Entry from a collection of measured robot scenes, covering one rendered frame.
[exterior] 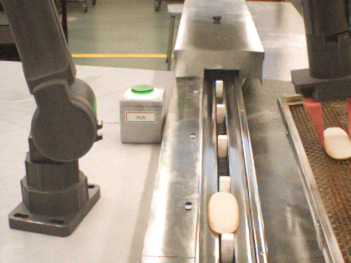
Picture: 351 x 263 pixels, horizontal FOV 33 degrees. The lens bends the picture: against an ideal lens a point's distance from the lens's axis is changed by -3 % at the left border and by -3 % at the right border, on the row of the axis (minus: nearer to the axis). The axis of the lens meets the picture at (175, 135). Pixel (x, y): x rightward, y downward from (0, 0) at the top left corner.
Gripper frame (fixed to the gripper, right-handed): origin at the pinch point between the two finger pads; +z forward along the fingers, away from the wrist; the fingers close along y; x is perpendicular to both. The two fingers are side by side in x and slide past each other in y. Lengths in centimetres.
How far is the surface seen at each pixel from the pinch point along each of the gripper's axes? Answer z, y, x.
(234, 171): 3.5, -14.3, 1.1
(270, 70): 9, -6, 65
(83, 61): 70, -140, 370
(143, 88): -4.4, -28.2, 19.6
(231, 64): -0.2, -14.2, 41.9
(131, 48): 76, -109, 413
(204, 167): 2.8, -18.4, 2.0
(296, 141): 0.9, -5.3, 2.7
